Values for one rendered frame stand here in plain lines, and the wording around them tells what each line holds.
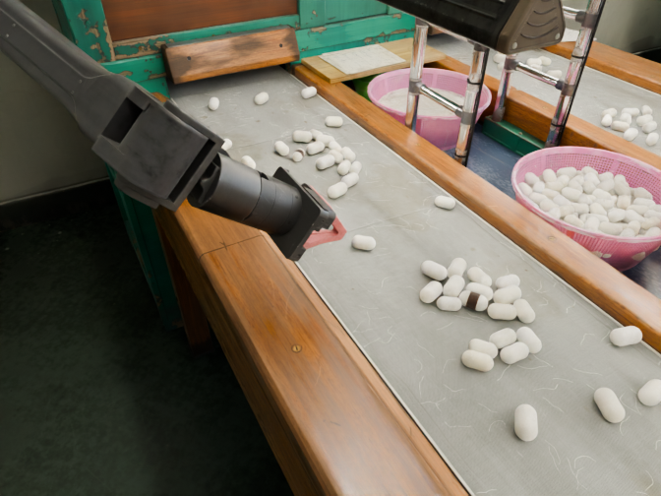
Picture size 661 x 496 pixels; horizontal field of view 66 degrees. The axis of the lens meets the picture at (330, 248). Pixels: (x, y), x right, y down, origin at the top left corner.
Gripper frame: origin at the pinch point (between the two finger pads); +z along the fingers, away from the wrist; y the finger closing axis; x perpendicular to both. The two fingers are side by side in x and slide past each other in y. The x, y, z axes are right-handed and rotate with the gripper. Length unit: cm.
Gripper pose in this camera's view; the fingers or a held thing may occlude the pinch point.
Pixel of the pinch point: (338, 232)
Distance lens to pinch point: 61.6
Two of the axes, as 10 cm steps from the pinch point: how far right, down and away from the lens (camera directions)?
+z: 6.7, 2.4, 7.0
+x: -5.6, 7.9, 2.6
